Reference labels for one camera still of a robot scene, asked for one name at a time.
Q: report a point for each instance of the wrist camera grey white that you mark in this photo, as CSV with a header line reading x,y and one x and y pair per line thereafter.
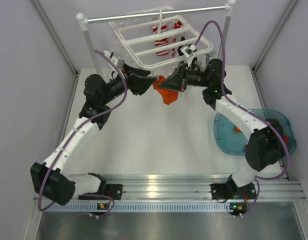
x,y
115,58
188,51

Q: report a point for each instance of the silver metal clothes rack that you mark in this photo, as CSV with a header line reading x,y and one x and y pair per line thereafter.
x,y
84,23

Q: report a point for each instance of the aluminium mounting rail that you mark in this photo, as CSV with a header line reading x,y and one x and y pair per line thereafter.
x,y
138,187

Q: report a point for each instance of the red white striped sock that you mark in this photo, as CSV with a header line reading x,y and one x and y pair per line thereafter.
x,y
176,25
161,42

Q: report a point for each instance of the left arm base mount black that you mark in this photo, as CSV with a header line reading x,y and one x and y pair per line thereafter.
x,y
114,191

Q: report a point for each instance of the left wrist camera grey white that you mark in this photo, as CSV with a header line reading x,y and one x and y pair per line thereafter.
x,y
115,58

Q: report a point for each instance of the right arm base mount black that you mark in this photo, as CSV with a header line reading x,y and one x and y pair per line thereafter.
x,y
220,191

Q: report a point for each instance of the red sock in basin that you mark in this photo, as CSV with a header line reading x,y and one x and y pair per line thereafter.
x,y
286,140

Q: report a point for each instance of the black sock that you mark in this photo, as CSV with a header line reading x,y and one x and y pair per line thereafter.
x,y
179,49

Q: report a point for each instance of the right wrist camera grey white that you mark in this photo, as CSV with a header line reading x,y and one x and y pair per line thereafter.
x,y
188,51

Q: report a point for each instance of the orange sock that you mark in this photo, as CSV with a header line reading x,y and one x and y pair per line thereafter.
x,y
168,96
237,130

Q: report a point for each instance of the grey sock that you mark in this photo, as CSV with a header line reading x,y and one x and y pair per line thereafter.
x,y
212,54

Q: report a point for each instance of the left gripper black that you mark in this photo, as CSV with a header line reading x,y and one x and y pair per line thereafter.
x,y
138,84

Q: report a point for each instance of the blue plastic basin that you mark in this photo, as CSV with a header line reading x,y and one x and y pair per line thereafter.
x,y
235,143

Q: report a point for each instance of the slotted grey cable duct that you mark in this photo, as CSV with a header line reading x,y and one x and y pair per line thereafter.
x,y
148,207

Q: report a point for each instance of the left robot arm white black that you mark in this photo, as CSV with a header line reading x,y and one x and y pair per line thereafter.
x,y
50,178

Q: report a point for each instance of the white plastic sock hanger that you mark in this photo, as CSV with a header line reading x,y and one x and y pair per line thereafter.
x,y
136,40

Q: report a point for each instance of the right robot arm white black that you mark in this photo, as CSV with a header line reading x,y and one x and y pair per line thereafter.
x,y
265,145

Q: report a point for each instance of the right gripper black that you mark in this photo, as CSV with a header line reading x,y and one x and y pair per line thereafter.
x,y
177,79

